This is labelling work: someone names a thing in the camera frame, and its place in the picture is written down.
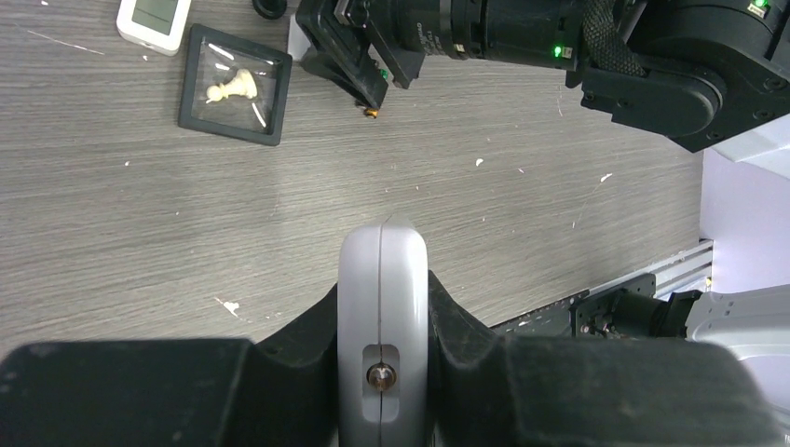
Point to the long white remote control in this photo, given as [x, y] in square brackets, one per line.
[155, 24]

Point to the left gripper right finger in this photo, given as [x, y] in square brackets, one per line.
[489, 389]

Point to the white battery cover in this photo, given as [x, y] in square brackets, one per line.
[298, 44]

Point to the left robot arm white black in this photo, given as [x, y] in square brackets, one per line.
[748, 325]

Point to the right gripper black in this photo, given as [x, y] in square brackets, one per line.
[402, 33]

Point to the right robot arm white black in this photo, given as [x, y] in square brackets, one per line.
[703, 74]

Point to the white remote with dark buttons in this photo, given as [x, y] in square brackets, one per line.
[383, 335]

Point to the black framed display box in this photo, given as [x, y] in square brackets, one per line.
[213, 57]

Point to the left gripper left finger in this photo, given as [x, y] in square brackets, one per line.
[177, 392]

